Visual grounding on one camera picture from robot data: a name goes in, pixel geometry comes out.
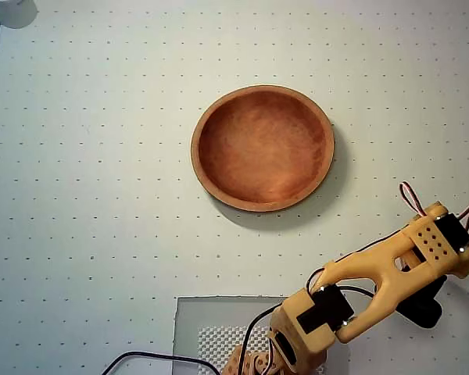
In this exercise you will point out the brown wooden bowl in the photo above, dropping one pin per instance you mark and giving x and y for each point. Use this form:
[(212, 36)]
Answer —
[(266, 148)]

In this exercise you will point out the white anti-slip mat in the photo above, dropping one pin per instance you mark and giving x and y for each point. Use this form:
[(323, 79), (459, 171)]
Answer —
[(215, 340)]

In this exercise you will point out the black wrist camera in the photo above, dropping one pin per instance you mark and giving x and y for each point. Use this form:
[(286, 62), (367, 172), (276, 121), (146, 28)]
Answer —
[(426, 312)]

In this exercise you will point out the white lamp shade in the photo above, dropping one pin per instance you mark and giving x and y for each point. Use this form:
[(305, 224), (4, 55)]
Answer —
[(8, 11)]

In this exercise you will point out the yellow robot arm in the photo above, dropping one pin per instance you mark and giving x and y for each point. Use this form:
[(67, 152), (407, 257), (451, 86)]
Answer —
[(359, 265)]

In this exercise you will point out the grey metal base plate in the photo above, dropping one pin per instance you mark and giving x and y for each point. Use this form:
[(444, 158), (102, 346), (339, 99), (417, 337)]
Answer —
[(203, 312)]

